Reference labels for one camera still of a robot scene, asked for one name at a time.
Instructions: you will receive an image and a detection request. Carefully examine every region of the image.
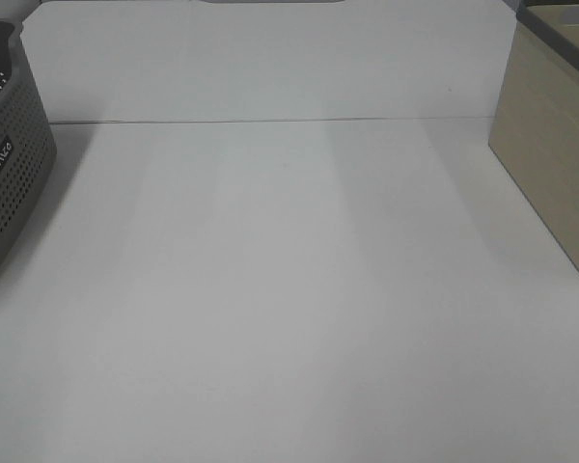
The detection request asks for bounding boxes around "beige storage bin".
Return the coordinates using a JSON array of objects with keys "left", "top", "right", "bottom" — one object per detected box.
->
[{"left": 488, "top": 1, "right": 579, "bottom": 272}]

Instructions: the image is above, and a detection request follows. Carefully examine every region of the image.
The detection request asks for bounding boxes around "grey perforated plastic basket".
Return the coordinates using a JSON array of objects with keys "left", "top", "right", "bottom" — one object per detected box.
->
[{"left": 0, "top": 19, "right": 57, "bottom": 267}]

